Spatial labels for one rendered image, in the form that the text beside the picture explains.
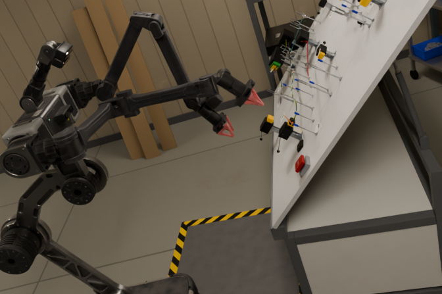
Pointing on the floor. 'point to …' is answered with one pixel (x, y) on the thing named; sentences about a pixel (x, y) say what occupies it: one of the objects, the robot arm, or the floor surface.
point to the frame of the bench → (316, 235)
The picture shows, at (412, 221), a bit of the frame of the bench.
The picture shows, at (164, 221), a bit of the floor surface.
